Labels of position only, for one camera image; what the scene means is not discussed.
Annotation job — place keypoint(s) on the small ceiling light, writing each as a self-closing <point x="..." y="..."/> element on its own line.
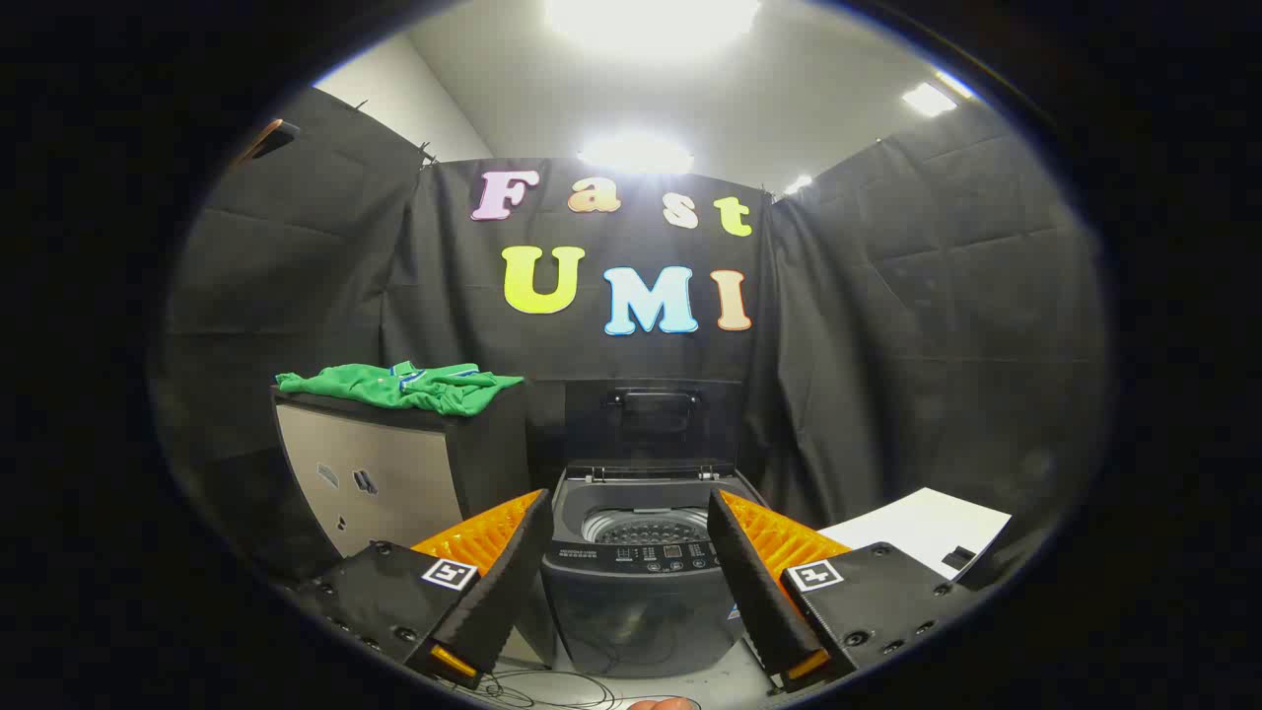
<point x="797" y="184"/>

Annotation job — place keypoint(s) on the brown bar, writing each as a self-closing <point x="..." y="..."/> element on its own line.
<point x="266" y="140"/>

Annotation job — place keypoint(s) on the large ceiling light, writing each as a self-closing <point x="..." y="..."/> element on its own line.
<point x="651" y="20"/>

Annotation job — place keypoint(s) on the rectangular ceiling light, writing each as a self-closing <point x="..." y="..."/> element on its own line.
<point x="929" y="99"/>

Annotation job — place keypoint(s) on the dark grey washing machine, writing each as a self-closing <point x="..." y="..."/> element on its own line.
<point x="631" y="611"/>

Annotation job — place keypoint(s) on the green polo shirt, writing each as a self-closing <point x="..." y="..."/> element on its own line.
<point x="434" y="390"/>

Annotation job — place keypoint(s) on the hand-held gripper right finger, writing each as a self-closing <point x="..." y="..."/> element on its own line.
<point x="754" y="582"/>

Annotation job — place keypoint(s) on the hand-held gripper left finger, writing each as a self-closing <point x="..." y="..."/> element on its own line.
<point x="503" y="582"/>

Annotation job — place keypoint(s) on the grey cabinet with dark top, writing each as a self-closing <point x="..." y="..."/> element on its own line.
<point x="375" y="463"/>

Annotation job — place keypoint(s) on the white board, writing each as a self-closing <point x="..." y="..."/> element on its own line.
<point x="917" y="528"/>

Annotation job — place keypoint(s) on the black backdrop cloth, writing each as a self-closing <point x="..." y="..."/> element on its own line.
<point x="887" y="296"/>

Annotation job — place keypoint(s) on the round ceiling light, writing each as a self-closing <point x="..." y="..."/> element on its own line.
<point x="636" y="155"/>

